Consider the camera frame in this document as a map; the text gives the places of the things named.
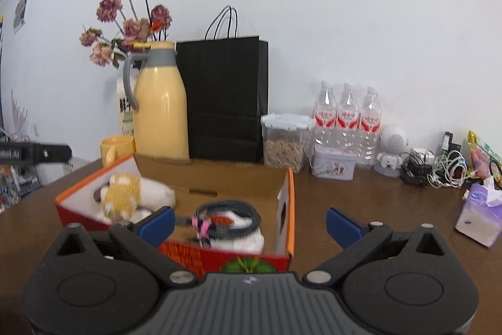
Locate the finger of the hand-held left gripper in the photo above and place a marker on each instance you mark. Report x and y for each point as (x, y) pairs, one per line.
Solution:
(51, 153)

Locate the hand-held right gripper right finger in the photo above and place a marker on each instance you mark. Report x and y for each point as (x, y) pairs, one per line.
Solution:
(345, 227)

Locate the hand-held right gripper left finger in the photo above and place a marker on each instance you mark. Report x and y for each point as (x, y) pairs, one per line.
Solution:
(159, 227)

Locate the yellow plush toy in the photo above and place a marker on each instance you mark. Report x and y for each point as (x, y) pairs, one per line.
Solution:
(119, 193)

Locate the red cardboard box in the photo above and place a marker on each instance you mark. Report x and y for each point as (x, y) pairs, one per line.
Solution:
(243, 178)

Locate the storage cart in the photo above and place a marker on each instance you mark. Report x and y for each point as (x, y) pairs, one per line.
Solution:
(11, 178)

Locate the white tin box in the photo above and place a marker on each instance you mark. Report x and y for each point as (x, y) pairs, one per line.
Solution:
(333, 164)

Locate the yellow mug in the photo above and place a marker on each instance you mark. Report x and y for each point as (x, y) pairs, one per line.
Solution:
(117, 146)

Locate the white milk carton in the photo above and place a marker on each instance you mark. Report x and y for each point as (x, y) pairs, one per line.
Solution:
(125, 111)

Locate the white robot speaker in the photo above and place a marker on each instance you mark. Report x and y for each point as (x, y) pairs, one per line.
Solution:
(392, 142)

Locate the clear food container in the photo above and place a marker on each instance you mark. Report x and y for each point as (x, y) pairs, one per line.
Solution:
(284, 150)

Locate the yellow thermos jug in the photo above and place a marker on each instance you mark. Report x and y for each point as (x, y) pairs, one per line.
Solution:
(160, 111)

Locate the purple tissue pack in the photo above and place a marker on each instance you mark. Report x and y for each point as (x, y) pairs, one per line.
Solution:
(480, 217)

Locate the black paper bag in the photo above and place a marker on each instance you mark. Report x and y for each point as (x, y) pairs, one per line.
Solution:
(223, 95)

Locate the dried pink flowers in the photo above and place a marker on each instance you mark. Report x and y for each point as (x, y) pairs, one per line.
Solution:
(135, 27)

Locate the yellow snack packet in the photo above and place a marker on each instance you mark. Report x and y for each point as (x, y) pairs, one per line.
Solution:
(480, 150)

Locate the white wall socket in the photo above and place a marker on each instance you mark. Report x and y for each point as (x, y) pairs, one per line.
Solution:
(35, 129)

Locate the purple wall decal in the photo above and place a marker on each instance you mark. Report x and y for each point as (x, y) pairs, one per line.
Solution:
(19, 115)

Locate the wall poster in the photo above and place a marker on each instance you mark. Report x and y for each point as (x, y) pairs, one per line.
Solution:
(21, 9)

